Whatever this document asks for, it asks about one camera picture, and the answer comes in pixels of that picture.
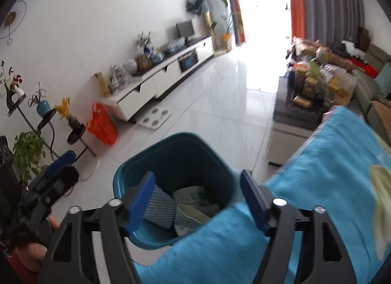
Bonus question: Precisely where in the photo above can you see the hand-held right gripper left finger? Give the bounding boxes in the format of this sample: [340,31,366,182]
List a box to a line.
[38,171,157,284]

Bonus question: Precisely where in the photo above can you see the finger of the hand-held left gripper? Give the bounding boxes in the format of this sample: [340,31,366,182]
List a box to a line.
[47,150,77,177]
[52,166,80,194]

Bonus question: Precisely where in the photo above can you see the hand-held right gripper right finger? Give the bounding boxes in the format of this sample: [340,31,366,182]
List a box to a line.
[240,169,358,284]

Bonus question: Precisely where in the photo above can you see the white foam fruit net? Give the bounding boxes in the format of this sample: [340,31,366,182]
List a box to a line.
[143,185,176,229]

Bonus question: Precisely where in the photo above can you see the floral paper cup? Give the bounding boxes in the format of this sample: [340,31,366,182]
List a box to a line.
[173,186,220,215]

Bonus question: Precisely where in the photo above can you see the teal plastic bin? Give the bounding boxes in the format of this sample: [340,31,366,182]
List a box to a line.
[112,132,245,249]

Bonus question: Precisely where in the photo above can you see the person's left forearm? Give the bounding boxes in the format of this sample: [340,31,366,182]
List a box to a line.
[5,255,40,284]

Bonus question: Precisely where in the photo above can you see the person's left hand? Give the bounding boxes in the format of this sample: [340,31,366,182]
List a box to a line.
[12,215,61,272]

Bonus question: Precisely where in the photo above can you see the black metal plant stand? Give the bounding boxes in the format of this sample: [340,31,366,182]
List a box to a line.
[6,88,97,162]

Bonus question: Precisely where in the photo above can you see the green leafy plant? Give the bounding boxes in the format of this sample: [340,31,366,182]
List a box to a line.
[12,131,46,185]

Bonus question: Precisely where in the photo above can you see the orange plastic bag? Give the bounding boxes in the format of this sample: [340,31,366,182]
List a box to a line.
[86,103,118,145]

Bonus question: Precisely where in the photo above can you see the yellow dried flowers black vase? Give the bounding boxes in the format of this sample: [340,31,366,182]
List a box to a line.
[55,97,83,130]

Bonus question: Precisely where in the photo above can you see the black speaker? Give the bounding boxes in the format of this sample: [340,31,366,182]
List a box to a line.
[0,136,22,199]

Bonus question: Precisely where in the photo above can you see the plant in blue vase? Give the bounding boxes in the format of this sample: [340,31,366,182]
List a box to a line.
[28,82,51,117]

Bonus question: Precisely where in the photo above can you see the blue printed blanket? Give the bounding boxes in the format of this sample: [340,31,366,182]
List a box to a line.
[133,105,391,284]

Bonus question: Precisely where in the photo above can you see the yellow box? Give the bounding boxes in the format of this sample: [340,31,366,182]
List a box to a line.
[94,72,111,98]

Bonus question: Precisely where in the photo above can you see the flowers in white vase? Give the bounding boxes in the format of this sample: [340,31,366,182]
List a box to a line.
[0,60,26,101]

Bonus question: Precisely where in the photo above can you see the white bathroom scale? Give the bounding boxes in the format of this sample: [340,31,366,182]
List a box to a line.
[136,107,172,131]

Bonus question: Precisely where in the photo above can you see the coffee table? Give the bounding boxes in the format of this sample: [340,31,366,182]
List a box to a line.
[266,76,361,168]

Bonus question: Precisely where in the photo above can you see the clear bag of items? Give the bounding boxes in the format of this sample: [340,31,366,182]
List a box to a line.
[108,65,133,95]

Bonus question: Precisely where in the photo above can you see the glass jar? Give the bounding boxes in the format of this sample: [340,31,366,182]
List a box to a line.
[124,59,138,75]

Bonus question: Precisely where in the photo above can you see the white TV cabinet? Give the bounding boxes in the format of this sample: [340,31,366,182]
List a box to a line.
[102,36,214,123]

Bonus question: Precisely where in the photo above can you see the cluster of food jars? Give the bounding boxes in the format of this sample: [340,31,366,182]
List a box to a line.
[287,38,358,109]

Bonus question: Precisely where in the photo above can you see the small plant blue white vase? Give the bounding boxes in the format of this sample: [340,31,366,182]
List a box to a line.
[136,30,152,52]

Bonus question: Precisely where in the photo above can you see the green sofa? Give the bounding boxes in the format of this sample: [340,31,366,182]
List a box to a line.
[351,43,391,144]

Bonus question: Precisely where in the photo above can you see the clear plastic bag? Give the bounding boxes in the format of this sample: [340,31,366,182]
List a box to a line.
[166,37,187,54]

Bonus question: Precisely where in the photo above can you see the tall plant yellow pot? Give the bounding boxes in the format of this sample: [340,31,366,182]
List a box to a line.
[211,0,242,52]

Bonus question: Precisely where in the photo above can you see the red cloth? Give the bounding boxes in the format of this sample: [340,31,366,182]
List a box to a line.
[348,58,379,78]

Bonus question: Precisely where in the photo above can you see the black monitor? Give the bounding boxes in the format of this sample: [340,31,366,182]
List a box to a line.
[175,20,195,41]

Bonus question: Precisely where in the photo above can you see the teal cushion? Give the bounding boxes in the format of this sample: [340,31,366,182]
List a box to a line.
[374,68,391,95]

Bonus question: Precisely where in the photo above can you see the brown box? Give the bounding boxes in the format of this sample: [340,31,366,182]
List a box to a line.
[357,27,371,51]

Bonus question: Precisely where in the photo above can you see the striped curtain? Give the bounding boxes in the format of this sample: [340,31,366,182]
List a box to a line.
[224,0,246,46]

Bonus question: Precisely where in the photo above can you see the covered standing fan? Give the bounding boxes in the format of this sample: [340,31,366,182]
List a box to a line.
[186,0,210,17]

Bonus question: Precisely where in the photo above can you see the orange and grey curtain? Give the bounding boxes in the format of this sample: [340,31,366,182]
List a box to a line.
[285,0,367,46]

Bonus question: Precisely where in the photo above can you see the wooden picture frame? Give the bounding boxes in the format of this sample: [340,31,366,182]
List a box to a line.
[136,54,153,72]

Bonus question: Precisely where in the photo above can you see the round wall clock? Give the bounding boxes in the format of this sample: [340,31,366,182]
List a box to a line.
[0,0,27,46]

